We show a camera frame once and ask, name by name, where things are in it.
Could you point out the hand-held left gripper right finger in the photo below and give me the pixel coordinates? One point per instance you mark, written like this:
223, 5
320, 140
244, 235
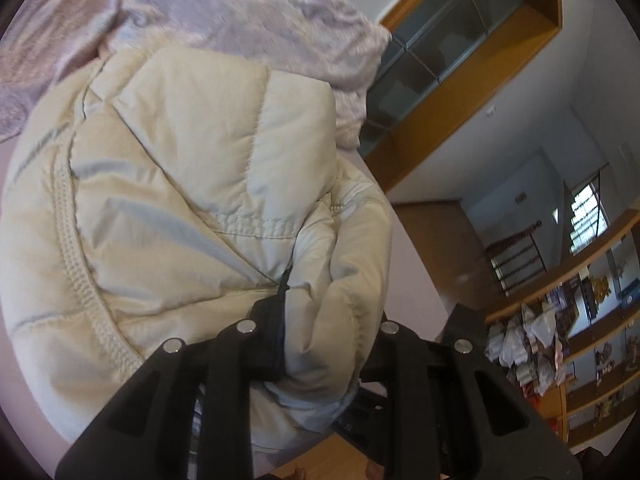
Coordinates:
400, 365

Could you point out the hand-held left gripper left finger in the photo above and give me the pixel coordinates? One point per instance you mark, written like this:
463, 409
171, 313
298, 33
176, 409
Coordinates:
272, 345

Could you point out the cream puffer jacket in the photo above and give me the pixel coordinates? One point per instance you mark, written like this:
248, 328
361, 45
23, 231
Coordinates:
190, 240

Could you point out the bed with lilac sheet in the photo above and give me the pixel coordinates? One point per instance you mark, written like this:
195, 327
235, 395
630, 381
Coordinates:
415, 260

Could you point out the stair railing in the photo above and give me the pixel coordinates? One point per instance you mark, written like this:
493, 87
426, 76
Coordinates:
515, 260

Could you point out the wooden shelf with clutter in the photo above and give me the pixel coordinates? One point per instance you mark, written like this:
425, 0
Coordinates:
575, 340

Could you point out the barred bright window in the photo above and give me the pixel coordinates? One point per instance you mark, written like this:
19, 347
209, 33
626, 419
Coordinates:
589, 215

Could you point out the wooden framed glass cabinet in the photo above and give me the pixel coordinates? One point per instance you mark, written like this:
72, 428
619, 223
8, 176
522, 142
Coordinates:
465, 45

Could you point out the lilac floral quilt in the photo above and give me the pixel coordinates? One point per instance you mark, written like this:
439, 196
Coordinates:
210, 15

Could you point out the white wall socket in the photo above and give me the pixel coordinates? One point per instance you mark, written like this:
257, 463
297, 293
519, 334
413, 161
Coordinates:
492, 109

